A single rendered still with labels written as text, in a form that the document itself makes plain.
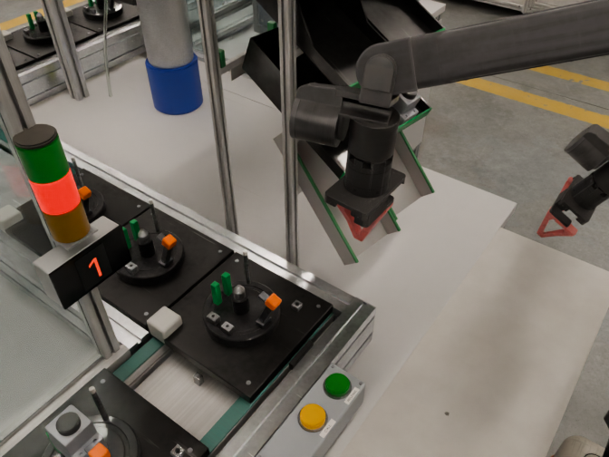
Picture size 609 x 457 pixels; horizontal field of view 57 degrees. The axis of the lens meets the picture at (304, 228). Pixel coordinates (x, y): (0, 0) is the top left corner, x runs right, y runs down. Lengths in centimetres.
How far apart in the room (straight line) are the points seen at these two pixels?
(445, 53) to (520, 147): 275
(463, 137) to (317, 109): 271
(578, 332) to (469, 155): 206
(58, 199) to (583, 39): 62
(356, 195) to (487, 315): 60
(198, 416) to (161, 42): 109
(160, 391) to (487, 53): 75
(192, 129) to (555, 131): 238
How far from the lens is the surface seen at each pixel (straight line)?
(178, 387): 104
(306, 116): 68
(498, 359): 118
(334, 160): 97
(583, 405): 228
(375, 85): 64
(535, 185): 312
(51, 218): 79
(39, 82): 203
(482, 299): 127
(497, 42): 65
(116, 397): 100
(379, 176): 70
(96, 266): 85
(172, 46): 174
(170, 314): 105
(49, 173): 75
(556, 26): 65
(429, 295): 125
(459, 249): 136
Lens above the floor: 178
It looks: 42 degrees down
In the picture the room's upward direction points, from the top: straight up
